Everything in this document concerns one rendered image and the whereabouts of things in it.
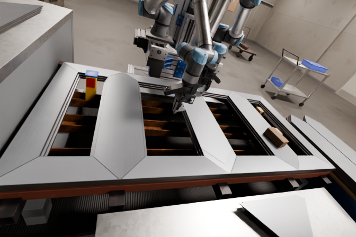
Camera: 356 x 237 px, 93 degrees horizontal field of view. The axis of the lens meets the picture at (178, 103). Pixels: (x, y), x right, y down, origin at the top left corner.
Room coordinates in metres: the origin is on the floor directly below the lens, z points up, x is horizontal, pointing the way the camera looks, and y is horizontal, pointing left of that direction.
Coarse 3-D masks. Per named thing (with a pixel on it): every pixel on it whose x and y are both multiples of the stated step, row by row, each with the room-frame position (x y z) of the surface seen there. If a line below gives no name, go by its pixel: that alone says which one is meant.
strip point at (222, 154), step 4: (204, 148) 0.58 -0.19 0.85; (208, 148) 0.59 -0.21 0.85; (212, 148) 0.60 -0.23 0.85; (216, 148) 0.61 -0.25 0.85; (220, 148) 0.62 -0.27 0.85; (224, 148) 0.63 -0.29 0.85; (228, 148) 0.65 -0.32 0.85; (208, 152) 0.57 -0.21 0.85; (212, 152) 0.58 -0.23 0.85; (216, 152) 0.59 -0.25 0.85; (220, 152) 0.60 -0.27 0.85; (224, 152) 0.61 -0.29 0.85; (228, 152) 0.62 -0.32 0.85; (216, 156) 0.56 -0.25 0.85; (220, 156) 0.57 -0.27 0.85; (224, 156) 0.58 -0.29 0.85; (228, 156) 0.59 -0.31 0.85; (220, 160) 0.55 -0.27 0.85; (224, 160) 0.56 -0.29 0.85
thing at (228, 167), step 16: (208, 96) 1.15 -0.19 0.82; (224, 96) 1.22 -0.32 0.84; (64, 112) 0.49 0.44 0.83; (240, 112) 1.06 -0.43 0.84; (96, 128) 0.48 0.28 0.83; (192, 128) 0.69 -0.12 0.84; (48, 144) 0.33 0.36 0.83; (144, 144) 0.48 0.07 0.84; (192, 176) 0.42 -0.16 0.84; (208, 176) 0.45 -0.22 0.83; (224, 176) 0.49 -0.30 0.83; (240, 176) 0.53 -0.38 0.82
